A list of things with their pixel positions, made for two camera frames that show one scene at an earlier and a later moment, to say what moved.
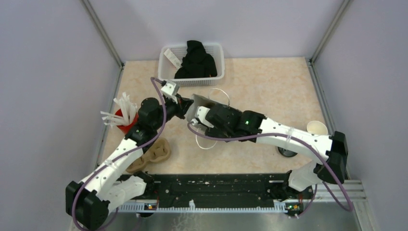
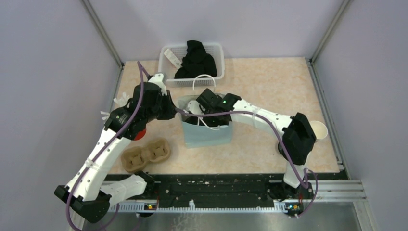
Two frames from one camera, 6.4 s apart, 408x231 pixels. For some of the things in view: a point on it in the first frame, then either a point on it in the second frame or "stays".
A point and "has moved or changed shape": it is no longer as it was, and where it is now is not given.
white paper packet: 172,59 stays
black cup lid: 286,153 stays
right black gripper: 214,132 to 202,121
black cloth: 197,63 stays
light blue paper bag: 195,101 has moved or changed shape
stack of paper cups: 317,127 stays
